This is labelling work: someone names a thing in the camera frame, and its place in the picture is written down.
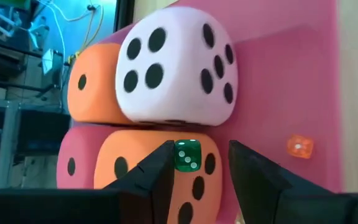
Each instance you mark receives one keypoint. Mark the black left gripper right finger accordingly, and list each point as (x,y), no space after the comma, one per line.
(275,202)

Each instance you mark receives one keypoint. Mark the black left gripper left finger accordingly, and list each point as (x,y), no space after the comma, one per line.
(104,205)

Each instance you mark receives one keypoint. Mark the large orange foam die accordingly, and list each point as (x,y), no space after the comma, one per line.
(141,149)
(98,99)

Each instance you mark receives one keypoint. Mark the large red foam die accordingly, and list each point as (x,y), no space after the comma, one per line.
(82,149)

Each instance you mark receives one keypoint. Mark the small orange translucent die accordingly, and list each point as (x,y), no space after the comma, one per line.
(300,147)

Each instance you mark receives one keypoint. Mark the small green translucent die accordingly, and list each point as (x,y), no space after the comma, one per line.
(187,155)

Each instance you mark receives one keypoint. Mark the metal shelf rack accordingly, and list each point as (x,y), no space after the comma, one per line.
(14,93)

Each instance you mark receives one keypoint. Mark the pink plastic box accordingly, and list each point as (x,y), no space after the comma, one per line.
(284,77)

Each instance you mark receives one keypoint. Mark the large pale pink foam die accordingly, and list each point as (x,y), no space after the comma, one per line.
(179,102)

